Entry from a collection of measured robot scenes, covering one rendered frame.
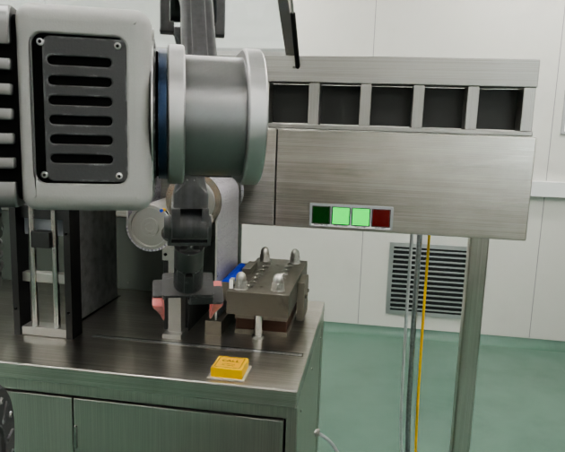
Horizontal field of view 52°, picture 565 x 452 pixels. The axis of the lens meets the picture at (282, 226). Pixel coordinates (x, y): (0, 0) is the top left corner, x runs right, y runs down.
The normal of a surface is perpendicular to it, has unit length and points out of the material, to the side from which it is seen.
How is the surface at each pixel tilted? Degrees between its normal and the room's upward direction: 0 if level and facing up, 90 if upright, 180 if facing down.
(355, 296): 90
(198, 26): 44
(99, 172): 90
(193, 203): 94
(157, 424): 90
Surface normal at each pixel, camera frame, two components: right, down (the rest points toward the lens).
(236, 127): 0.18, 0.36
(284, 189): -0.15, 0.16
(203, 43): 0.15, -0.59
